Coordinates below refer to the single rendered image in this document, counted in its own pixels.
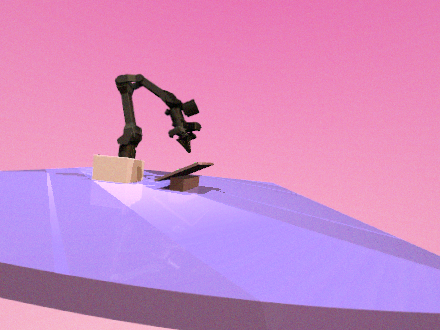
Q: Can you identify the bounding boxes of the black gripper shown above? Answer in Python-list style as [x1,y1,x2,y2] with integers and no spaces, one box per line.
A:
[168,117,197,153]

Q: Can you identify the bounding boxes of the grey switch panel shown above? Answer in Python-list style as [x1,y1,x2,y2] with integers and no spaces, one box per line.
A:
[154,162,214,192]

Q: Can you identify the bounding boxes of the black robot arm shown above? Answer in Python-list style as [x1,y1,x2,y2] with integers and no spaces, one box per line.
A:
[115,74,202,159]

